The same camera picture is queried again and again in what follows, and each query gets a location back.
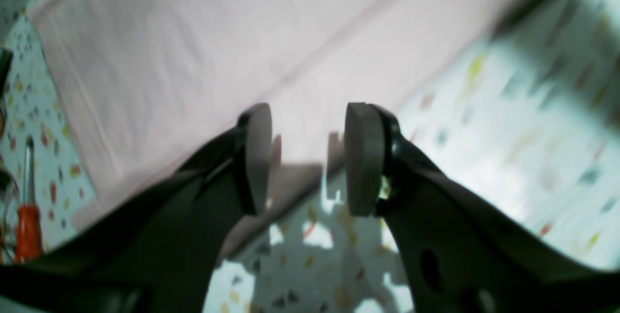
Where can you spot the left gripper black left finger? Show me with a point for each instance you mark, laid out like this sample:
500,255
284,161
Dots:
156,252

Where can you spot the orange screwdriver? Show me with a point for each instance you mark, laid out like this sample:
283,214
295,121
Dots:
29,235

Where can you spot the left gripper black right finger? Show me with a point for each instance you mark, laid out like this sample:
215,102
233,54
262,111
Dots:
460,253

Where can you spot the pink T-shirt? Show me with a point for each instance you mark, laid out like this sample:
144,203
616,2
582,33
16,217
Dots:
144,83

